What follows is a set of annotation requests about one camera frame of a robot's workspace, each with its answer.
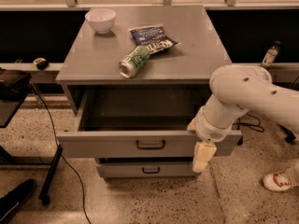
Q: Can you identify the yellow tape measure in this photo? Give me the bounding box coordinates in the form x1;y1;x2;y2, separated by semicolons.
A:
33;58;49;70

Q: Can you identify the grey drawer cabinet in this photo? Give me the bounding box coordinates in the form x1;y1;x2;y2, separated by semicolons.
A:
57;6;231;179

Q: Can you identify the black power cable with adapter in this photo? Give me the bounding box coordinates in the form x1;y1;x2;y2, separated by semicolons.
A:
232;112;265;133

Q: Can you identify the green soda can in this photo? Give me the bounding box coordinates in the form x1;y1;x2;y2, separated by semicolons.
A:
119;46;150;78

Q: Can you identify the white red sneaker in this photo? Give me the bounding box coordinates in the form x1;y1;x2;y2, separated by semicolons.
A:
262;171;296;192

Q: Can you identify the grey drawer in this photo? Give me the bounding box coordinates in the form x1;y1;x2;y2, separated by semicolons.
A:
55;89;243;160
97;161;200;178

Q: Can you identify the black floor cable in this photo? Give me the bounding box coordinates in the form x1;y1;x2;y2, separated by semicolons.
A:
30;83;92;224

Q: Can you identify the black stand leg with wheel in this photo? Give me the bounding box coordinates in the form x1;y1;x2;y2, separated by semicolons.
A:
38;145;63;206

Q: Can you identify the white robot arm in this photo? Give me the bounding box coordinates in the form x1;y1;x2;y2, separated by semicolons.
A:
188;65;299;173

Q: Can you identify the grey bottom drawer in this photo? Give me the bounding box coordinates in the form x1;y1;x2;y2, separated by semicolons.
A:
97;161;200;178

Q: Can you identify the black tray on stand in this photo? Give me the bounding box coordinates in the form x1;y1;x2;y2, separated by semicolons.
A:
0;68;31;128

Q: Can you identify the grey top drawer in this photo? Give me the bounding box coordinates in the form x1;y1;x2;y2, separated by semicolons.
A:
55;89;243;160

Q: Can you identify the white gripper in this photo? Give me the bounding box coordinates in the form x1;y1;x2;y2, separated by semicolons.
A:
187;106;233;173

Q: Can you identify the blue chip bag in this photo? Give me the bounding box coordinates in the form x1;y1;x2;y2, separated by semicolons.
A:
129;24;178;54

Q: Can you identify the black shoe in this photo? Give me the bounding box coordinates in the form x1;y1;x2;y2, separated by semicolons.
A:
0;178;36;224

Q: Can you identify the black chair leg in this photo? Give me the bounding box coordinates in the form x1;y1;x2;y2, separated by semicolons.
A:
281;127;296;143

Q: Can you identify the white bowl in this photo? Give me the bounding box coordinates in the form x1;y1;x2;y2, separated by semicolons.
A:
85;8;116;34

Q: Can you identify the clear bottle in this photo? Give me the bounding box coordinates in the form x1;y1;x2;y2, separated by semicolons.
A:
261;41;281;68

